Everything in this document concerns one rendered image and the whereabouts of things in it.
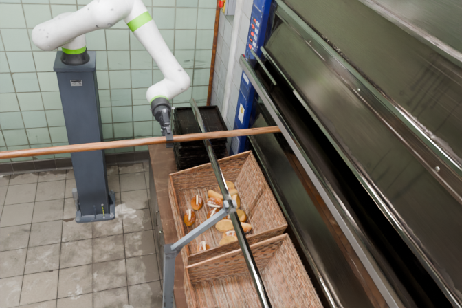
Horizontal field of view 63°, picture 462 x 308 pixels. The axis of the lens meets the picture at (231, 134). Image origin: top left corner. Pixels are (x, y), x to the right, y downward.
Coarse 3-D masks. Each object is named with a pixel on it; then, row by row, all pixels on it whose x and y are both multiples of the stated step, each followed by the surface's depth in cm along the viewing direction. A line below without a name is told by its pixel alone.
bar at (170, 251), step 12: (192, 108) 188; (204, 132) 173; (204, 144) 169; (216, 168) 155; (228, 192) 145; (228, 204) 140; (216, 216) 143; (204, 228) 145; (240, 228) 132; (180, 240) 147; (240, 240) 128; (168, 252) 146; (168, 264) 151; (252, 264) 121; (168, 276) 156; (252, 276) 118; (168, 288) 162; (264, 288) 115; (168, 300) 168; (264, 300) 112
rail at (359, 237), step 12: (252, 72) 170; (276, 108) 148; (288, 132) 138; (300, 144) 131; (312, 168) 123; (324, 180) 118; (336, 204) 111; (348, 216) 107; (360, 240) 101; (372, 252) 98; (372, 264) 97; (384, 276) 93; (396, 288) 91; (396, 300) 89
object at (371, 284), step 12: (264, 108) 197; (288, 144) 173; (300, 168) 163; (312, 192) 155; (324, 204) 146; (336, 228) 139; (348, 240) 133; (348, 252) 133; (360, 264) 126; (372, 288) 121; (384, 300) 116
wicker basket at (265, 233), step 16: (224, 160) 216; (240, 160) 220; (176, 176) 214; (192, 176) 217; (208, 176) 220; (240, 176) 224; (256, 176) 208; (176, 192) 220; (192, 192) 222; (240, 192) 221; (256, 192) 205; (272, 192) 193; (176, 208) 194; (192, 208) 212; (208, 208) 214; (240, 208) 217; (256, 208) 203; (272, 208) 189; (176, 224) 200; (192, 224) 204; (256, 224) 201; (272, 224) 188; (208, 240) 197; (256, 240) 178; (192, 256) 172; (208, 256) 175
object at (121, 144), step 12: (216, 132) 168; (228, 132) 169; (240, 132) 171; (252, 132) 172; (264, 132) 174; (276, 132) 177; (84, 144) 151; (96, 144) 152; (108, 144) 153; (120, 144) 155; (132, 144) 156; (144, 144) 158; (0, 156) 142; (12, 156) 143; (24, 156) 145
